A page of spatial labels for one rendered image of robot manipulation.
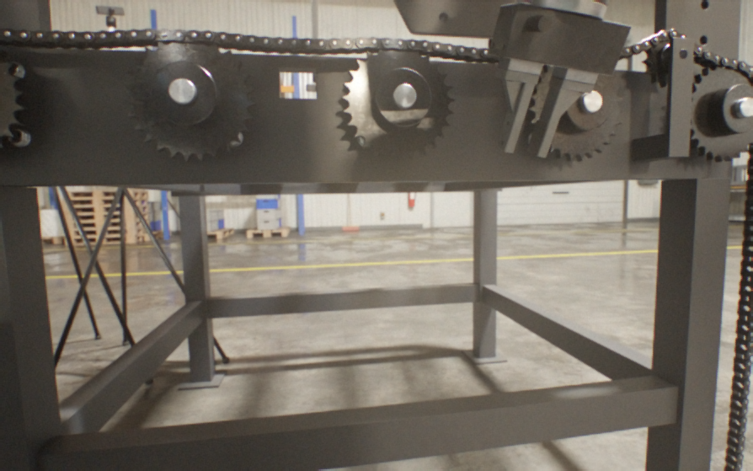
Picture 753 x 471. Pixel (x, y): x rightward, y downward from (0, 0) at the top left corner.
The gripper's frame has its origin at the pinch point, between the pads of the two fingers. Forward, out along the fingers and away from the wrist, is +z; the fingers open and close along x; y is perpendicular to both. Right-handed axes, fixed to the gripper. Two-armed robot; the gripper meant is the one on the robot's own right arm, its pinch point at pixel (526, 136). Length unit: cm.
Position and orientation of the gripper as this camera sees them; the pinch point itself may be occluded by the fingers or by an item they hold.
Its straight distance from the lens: 51.5
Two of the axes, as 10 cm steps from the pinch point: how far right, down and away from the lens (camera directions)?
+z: -1.5, 8.7, 4.6
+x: 9.8, 0.8, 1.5
